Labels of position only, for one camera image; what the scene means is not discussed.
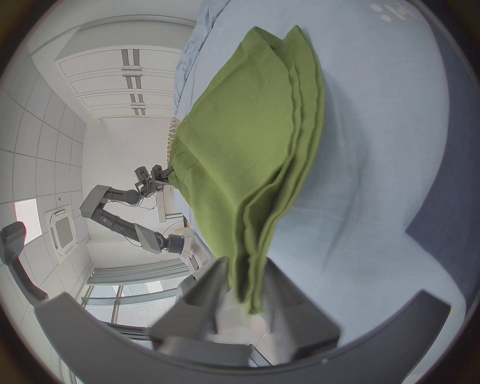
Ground white ceiling air conditioner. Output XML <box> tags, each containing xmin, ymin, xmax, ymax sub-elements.
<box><xmin>45</xmin><ymin>204</ymin><xmax>80</xmax><ymax>257</ymax></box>

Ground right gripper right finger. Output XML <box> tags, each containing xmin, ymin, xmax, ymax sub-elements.
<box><xmin>263</xmin><ymin>261</ymin><xmax>340</xmax><ymax>363</ymax></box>

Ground pale blue quilt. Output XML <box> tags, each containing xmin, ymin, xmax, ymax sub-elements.
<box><xmin>173</xmin><ymin>0</ymin><xmax>231</xmax><ymax>110</ymax></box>

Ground green shorts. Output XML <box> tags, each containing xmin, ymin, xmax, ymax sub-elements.
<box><xmin>167</xmin><ymin>25</ymin><xmax>326</xmax><ymax>316</ymax></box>

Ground bed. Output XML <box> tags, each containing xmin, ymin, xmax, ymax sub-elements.
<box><xmin>173</xmin><ymin>0</ymin><xmax>478</xmax><ymax>361</ymax></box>

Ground white wardrobe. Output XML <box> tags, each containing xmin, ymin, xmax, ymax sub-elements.
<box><xmin>56</xmin><ymin>47</ymin><xmax>181</xmax><ymax>119</ymax></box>

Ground ceiling light panel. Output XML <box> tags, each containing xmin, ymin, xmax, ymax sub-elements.
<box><xmin>14</xmin><ymin>198</ymin><xmax>39</xmax><ymax>241</ymax></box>

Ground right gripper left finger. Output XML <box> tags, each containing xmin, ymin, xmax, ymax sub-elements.
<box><xmin>150</xmin><ymin>257</ymin><xmax>230</xmax><ymax>352</ymax></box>

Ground window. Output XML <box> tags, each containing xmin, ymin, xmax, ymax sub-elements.
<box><xmin>80</xmin><ymin>283</ymin><xmax>188</xmax><ymax>332</ymax></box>

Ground round woven basket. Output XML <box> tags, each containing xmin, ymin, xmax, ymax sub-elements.
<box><xmin>165</xmin><ymin>116</ymin><xmax>183</xmax><ymax>166</ymax></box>

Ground dark blue T-shirt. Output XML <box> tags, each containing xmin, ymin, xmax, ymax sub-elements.
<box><xmin>405</xmin><ymin>22</ymin><xmax>479</xmax><ymax>298</ymax></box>

